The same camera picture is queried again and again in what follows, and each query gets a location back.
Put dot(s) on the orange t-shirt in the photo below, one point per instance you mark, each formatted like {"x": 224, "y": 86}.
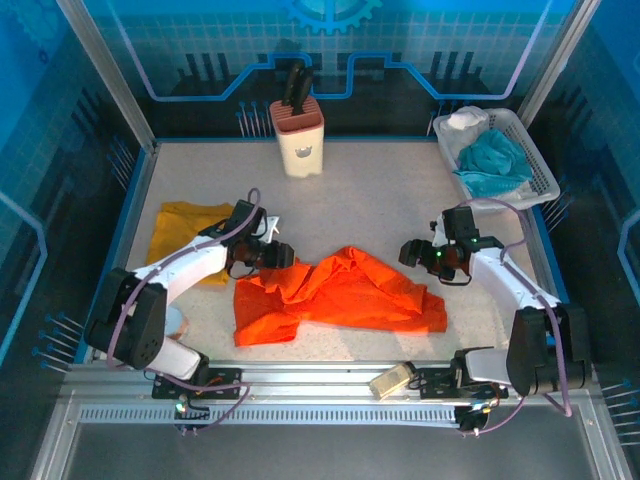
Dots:
{"x": 340, "y": 295}

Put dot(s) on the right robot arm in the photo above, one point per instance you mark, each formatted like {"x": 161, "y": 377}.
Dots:
{"x": 535, "y": 350}

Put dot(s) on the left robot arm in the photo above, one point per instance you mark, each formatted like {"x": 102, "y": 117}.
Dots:
{"x": 140, "y": 320}

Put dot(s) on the teal t-shirt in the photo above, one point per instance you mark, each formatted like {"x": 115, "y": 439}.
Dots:
{"x": 492, "y": 160}

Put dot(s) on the white plastic laundry basket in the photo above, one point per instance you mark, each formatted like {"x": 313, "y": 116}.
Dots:
{"x": 542, "y": 170}

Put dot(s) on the cream knife block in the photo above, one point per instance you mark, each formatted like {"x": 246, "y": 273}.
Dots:
{"x": 300, "y": 150}

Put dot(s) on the yellow t-shirt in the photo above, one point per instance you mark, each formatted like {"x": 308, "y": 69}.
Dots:
{"x": 175, "y": 220}

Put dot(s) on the white lidded paper cup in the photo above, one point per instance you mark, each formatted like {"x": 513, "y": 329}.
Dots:
{"x": 181, "y": 325}

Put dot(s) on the small control board with LED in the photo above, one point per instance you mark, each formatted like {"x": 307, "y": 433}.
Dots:
{"x": 475, "y": 417}
{"x": 187, "y": 412}

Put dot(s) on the dark glass panel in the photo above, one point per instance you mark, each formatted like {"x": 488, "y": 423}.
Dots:
{"x": 325, "y": 455}

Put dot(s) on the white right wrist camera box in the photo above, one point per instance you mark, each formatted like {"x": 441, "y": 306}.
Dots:
{"x": 438, "y": 227}

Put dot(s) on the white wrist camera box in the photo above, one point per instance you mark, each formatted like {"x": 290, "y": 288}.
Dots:
{"x": 438, "y": 227}
{"x": 273, "y": 227}

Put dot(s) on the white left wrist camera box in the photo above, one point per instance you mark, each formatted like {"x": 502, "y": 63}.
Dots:
{"x": 273, "y": 227}

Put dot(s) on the aluminium frame rail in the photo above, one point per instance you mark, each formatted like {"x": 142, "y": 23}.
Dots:
{"x": 310, "y": 375}

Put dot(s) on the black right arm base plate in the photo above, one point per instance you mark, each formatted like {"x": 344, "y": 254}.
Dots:
{"x": 440, "y": 385}

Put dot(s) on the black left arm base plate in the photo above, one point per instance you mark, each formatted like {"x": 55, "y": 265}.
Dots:
{"x": 222, "y": 385}

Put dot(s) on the aluminium frame post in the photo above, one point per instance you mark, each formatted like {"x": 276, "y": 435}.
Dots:
{"x": 115, "y": 85}
{"x": 550, "y": 70}

